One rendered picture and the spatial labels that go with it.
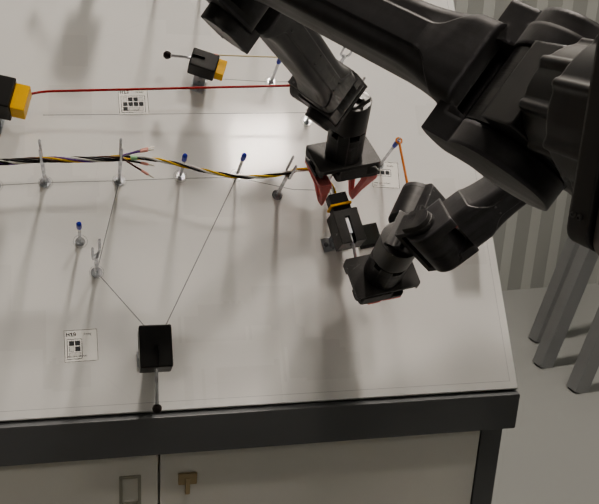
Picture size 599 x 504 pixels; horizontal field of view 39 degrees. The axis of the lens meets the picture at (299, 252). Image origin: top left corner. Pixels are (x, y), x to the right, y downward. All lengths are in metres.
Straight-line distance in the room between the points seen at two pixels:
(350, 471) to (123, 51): 0.81
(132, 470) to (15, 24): 0.76
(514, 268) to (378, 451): 3.09
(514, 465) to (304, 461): 1.61
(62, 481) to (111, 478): 0.07
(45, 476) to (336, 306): 0.53
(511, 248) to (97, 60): 3.21
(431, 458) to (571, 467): 1.55
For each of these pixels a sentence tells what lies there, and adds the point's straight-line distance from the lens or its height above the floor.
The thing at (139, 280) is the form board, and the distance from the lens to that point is 1.36.
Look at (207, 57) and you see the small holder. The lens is 1.45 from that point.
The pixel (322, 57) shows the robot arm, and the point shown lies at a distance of 1.03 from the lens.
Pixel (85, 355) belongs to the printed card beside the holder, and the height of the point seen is 0.94.
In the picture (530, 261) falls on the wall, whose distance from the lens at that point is 4.53.
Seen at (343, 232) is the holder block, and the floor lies 1.12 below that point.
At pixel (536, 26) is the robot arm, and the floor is 1.49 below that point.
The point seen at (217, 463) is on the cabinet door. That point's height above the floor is 0.75.
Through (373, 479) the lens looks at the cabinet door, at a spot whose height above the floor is 0.70.
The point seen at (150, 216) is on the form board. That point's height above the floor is 1.12.
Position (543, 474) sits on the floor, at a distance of 2.97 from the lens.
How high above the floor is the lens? 1.51
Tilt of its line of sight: 18 degrees down
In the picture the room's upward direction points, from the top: 3 degrees clockwise
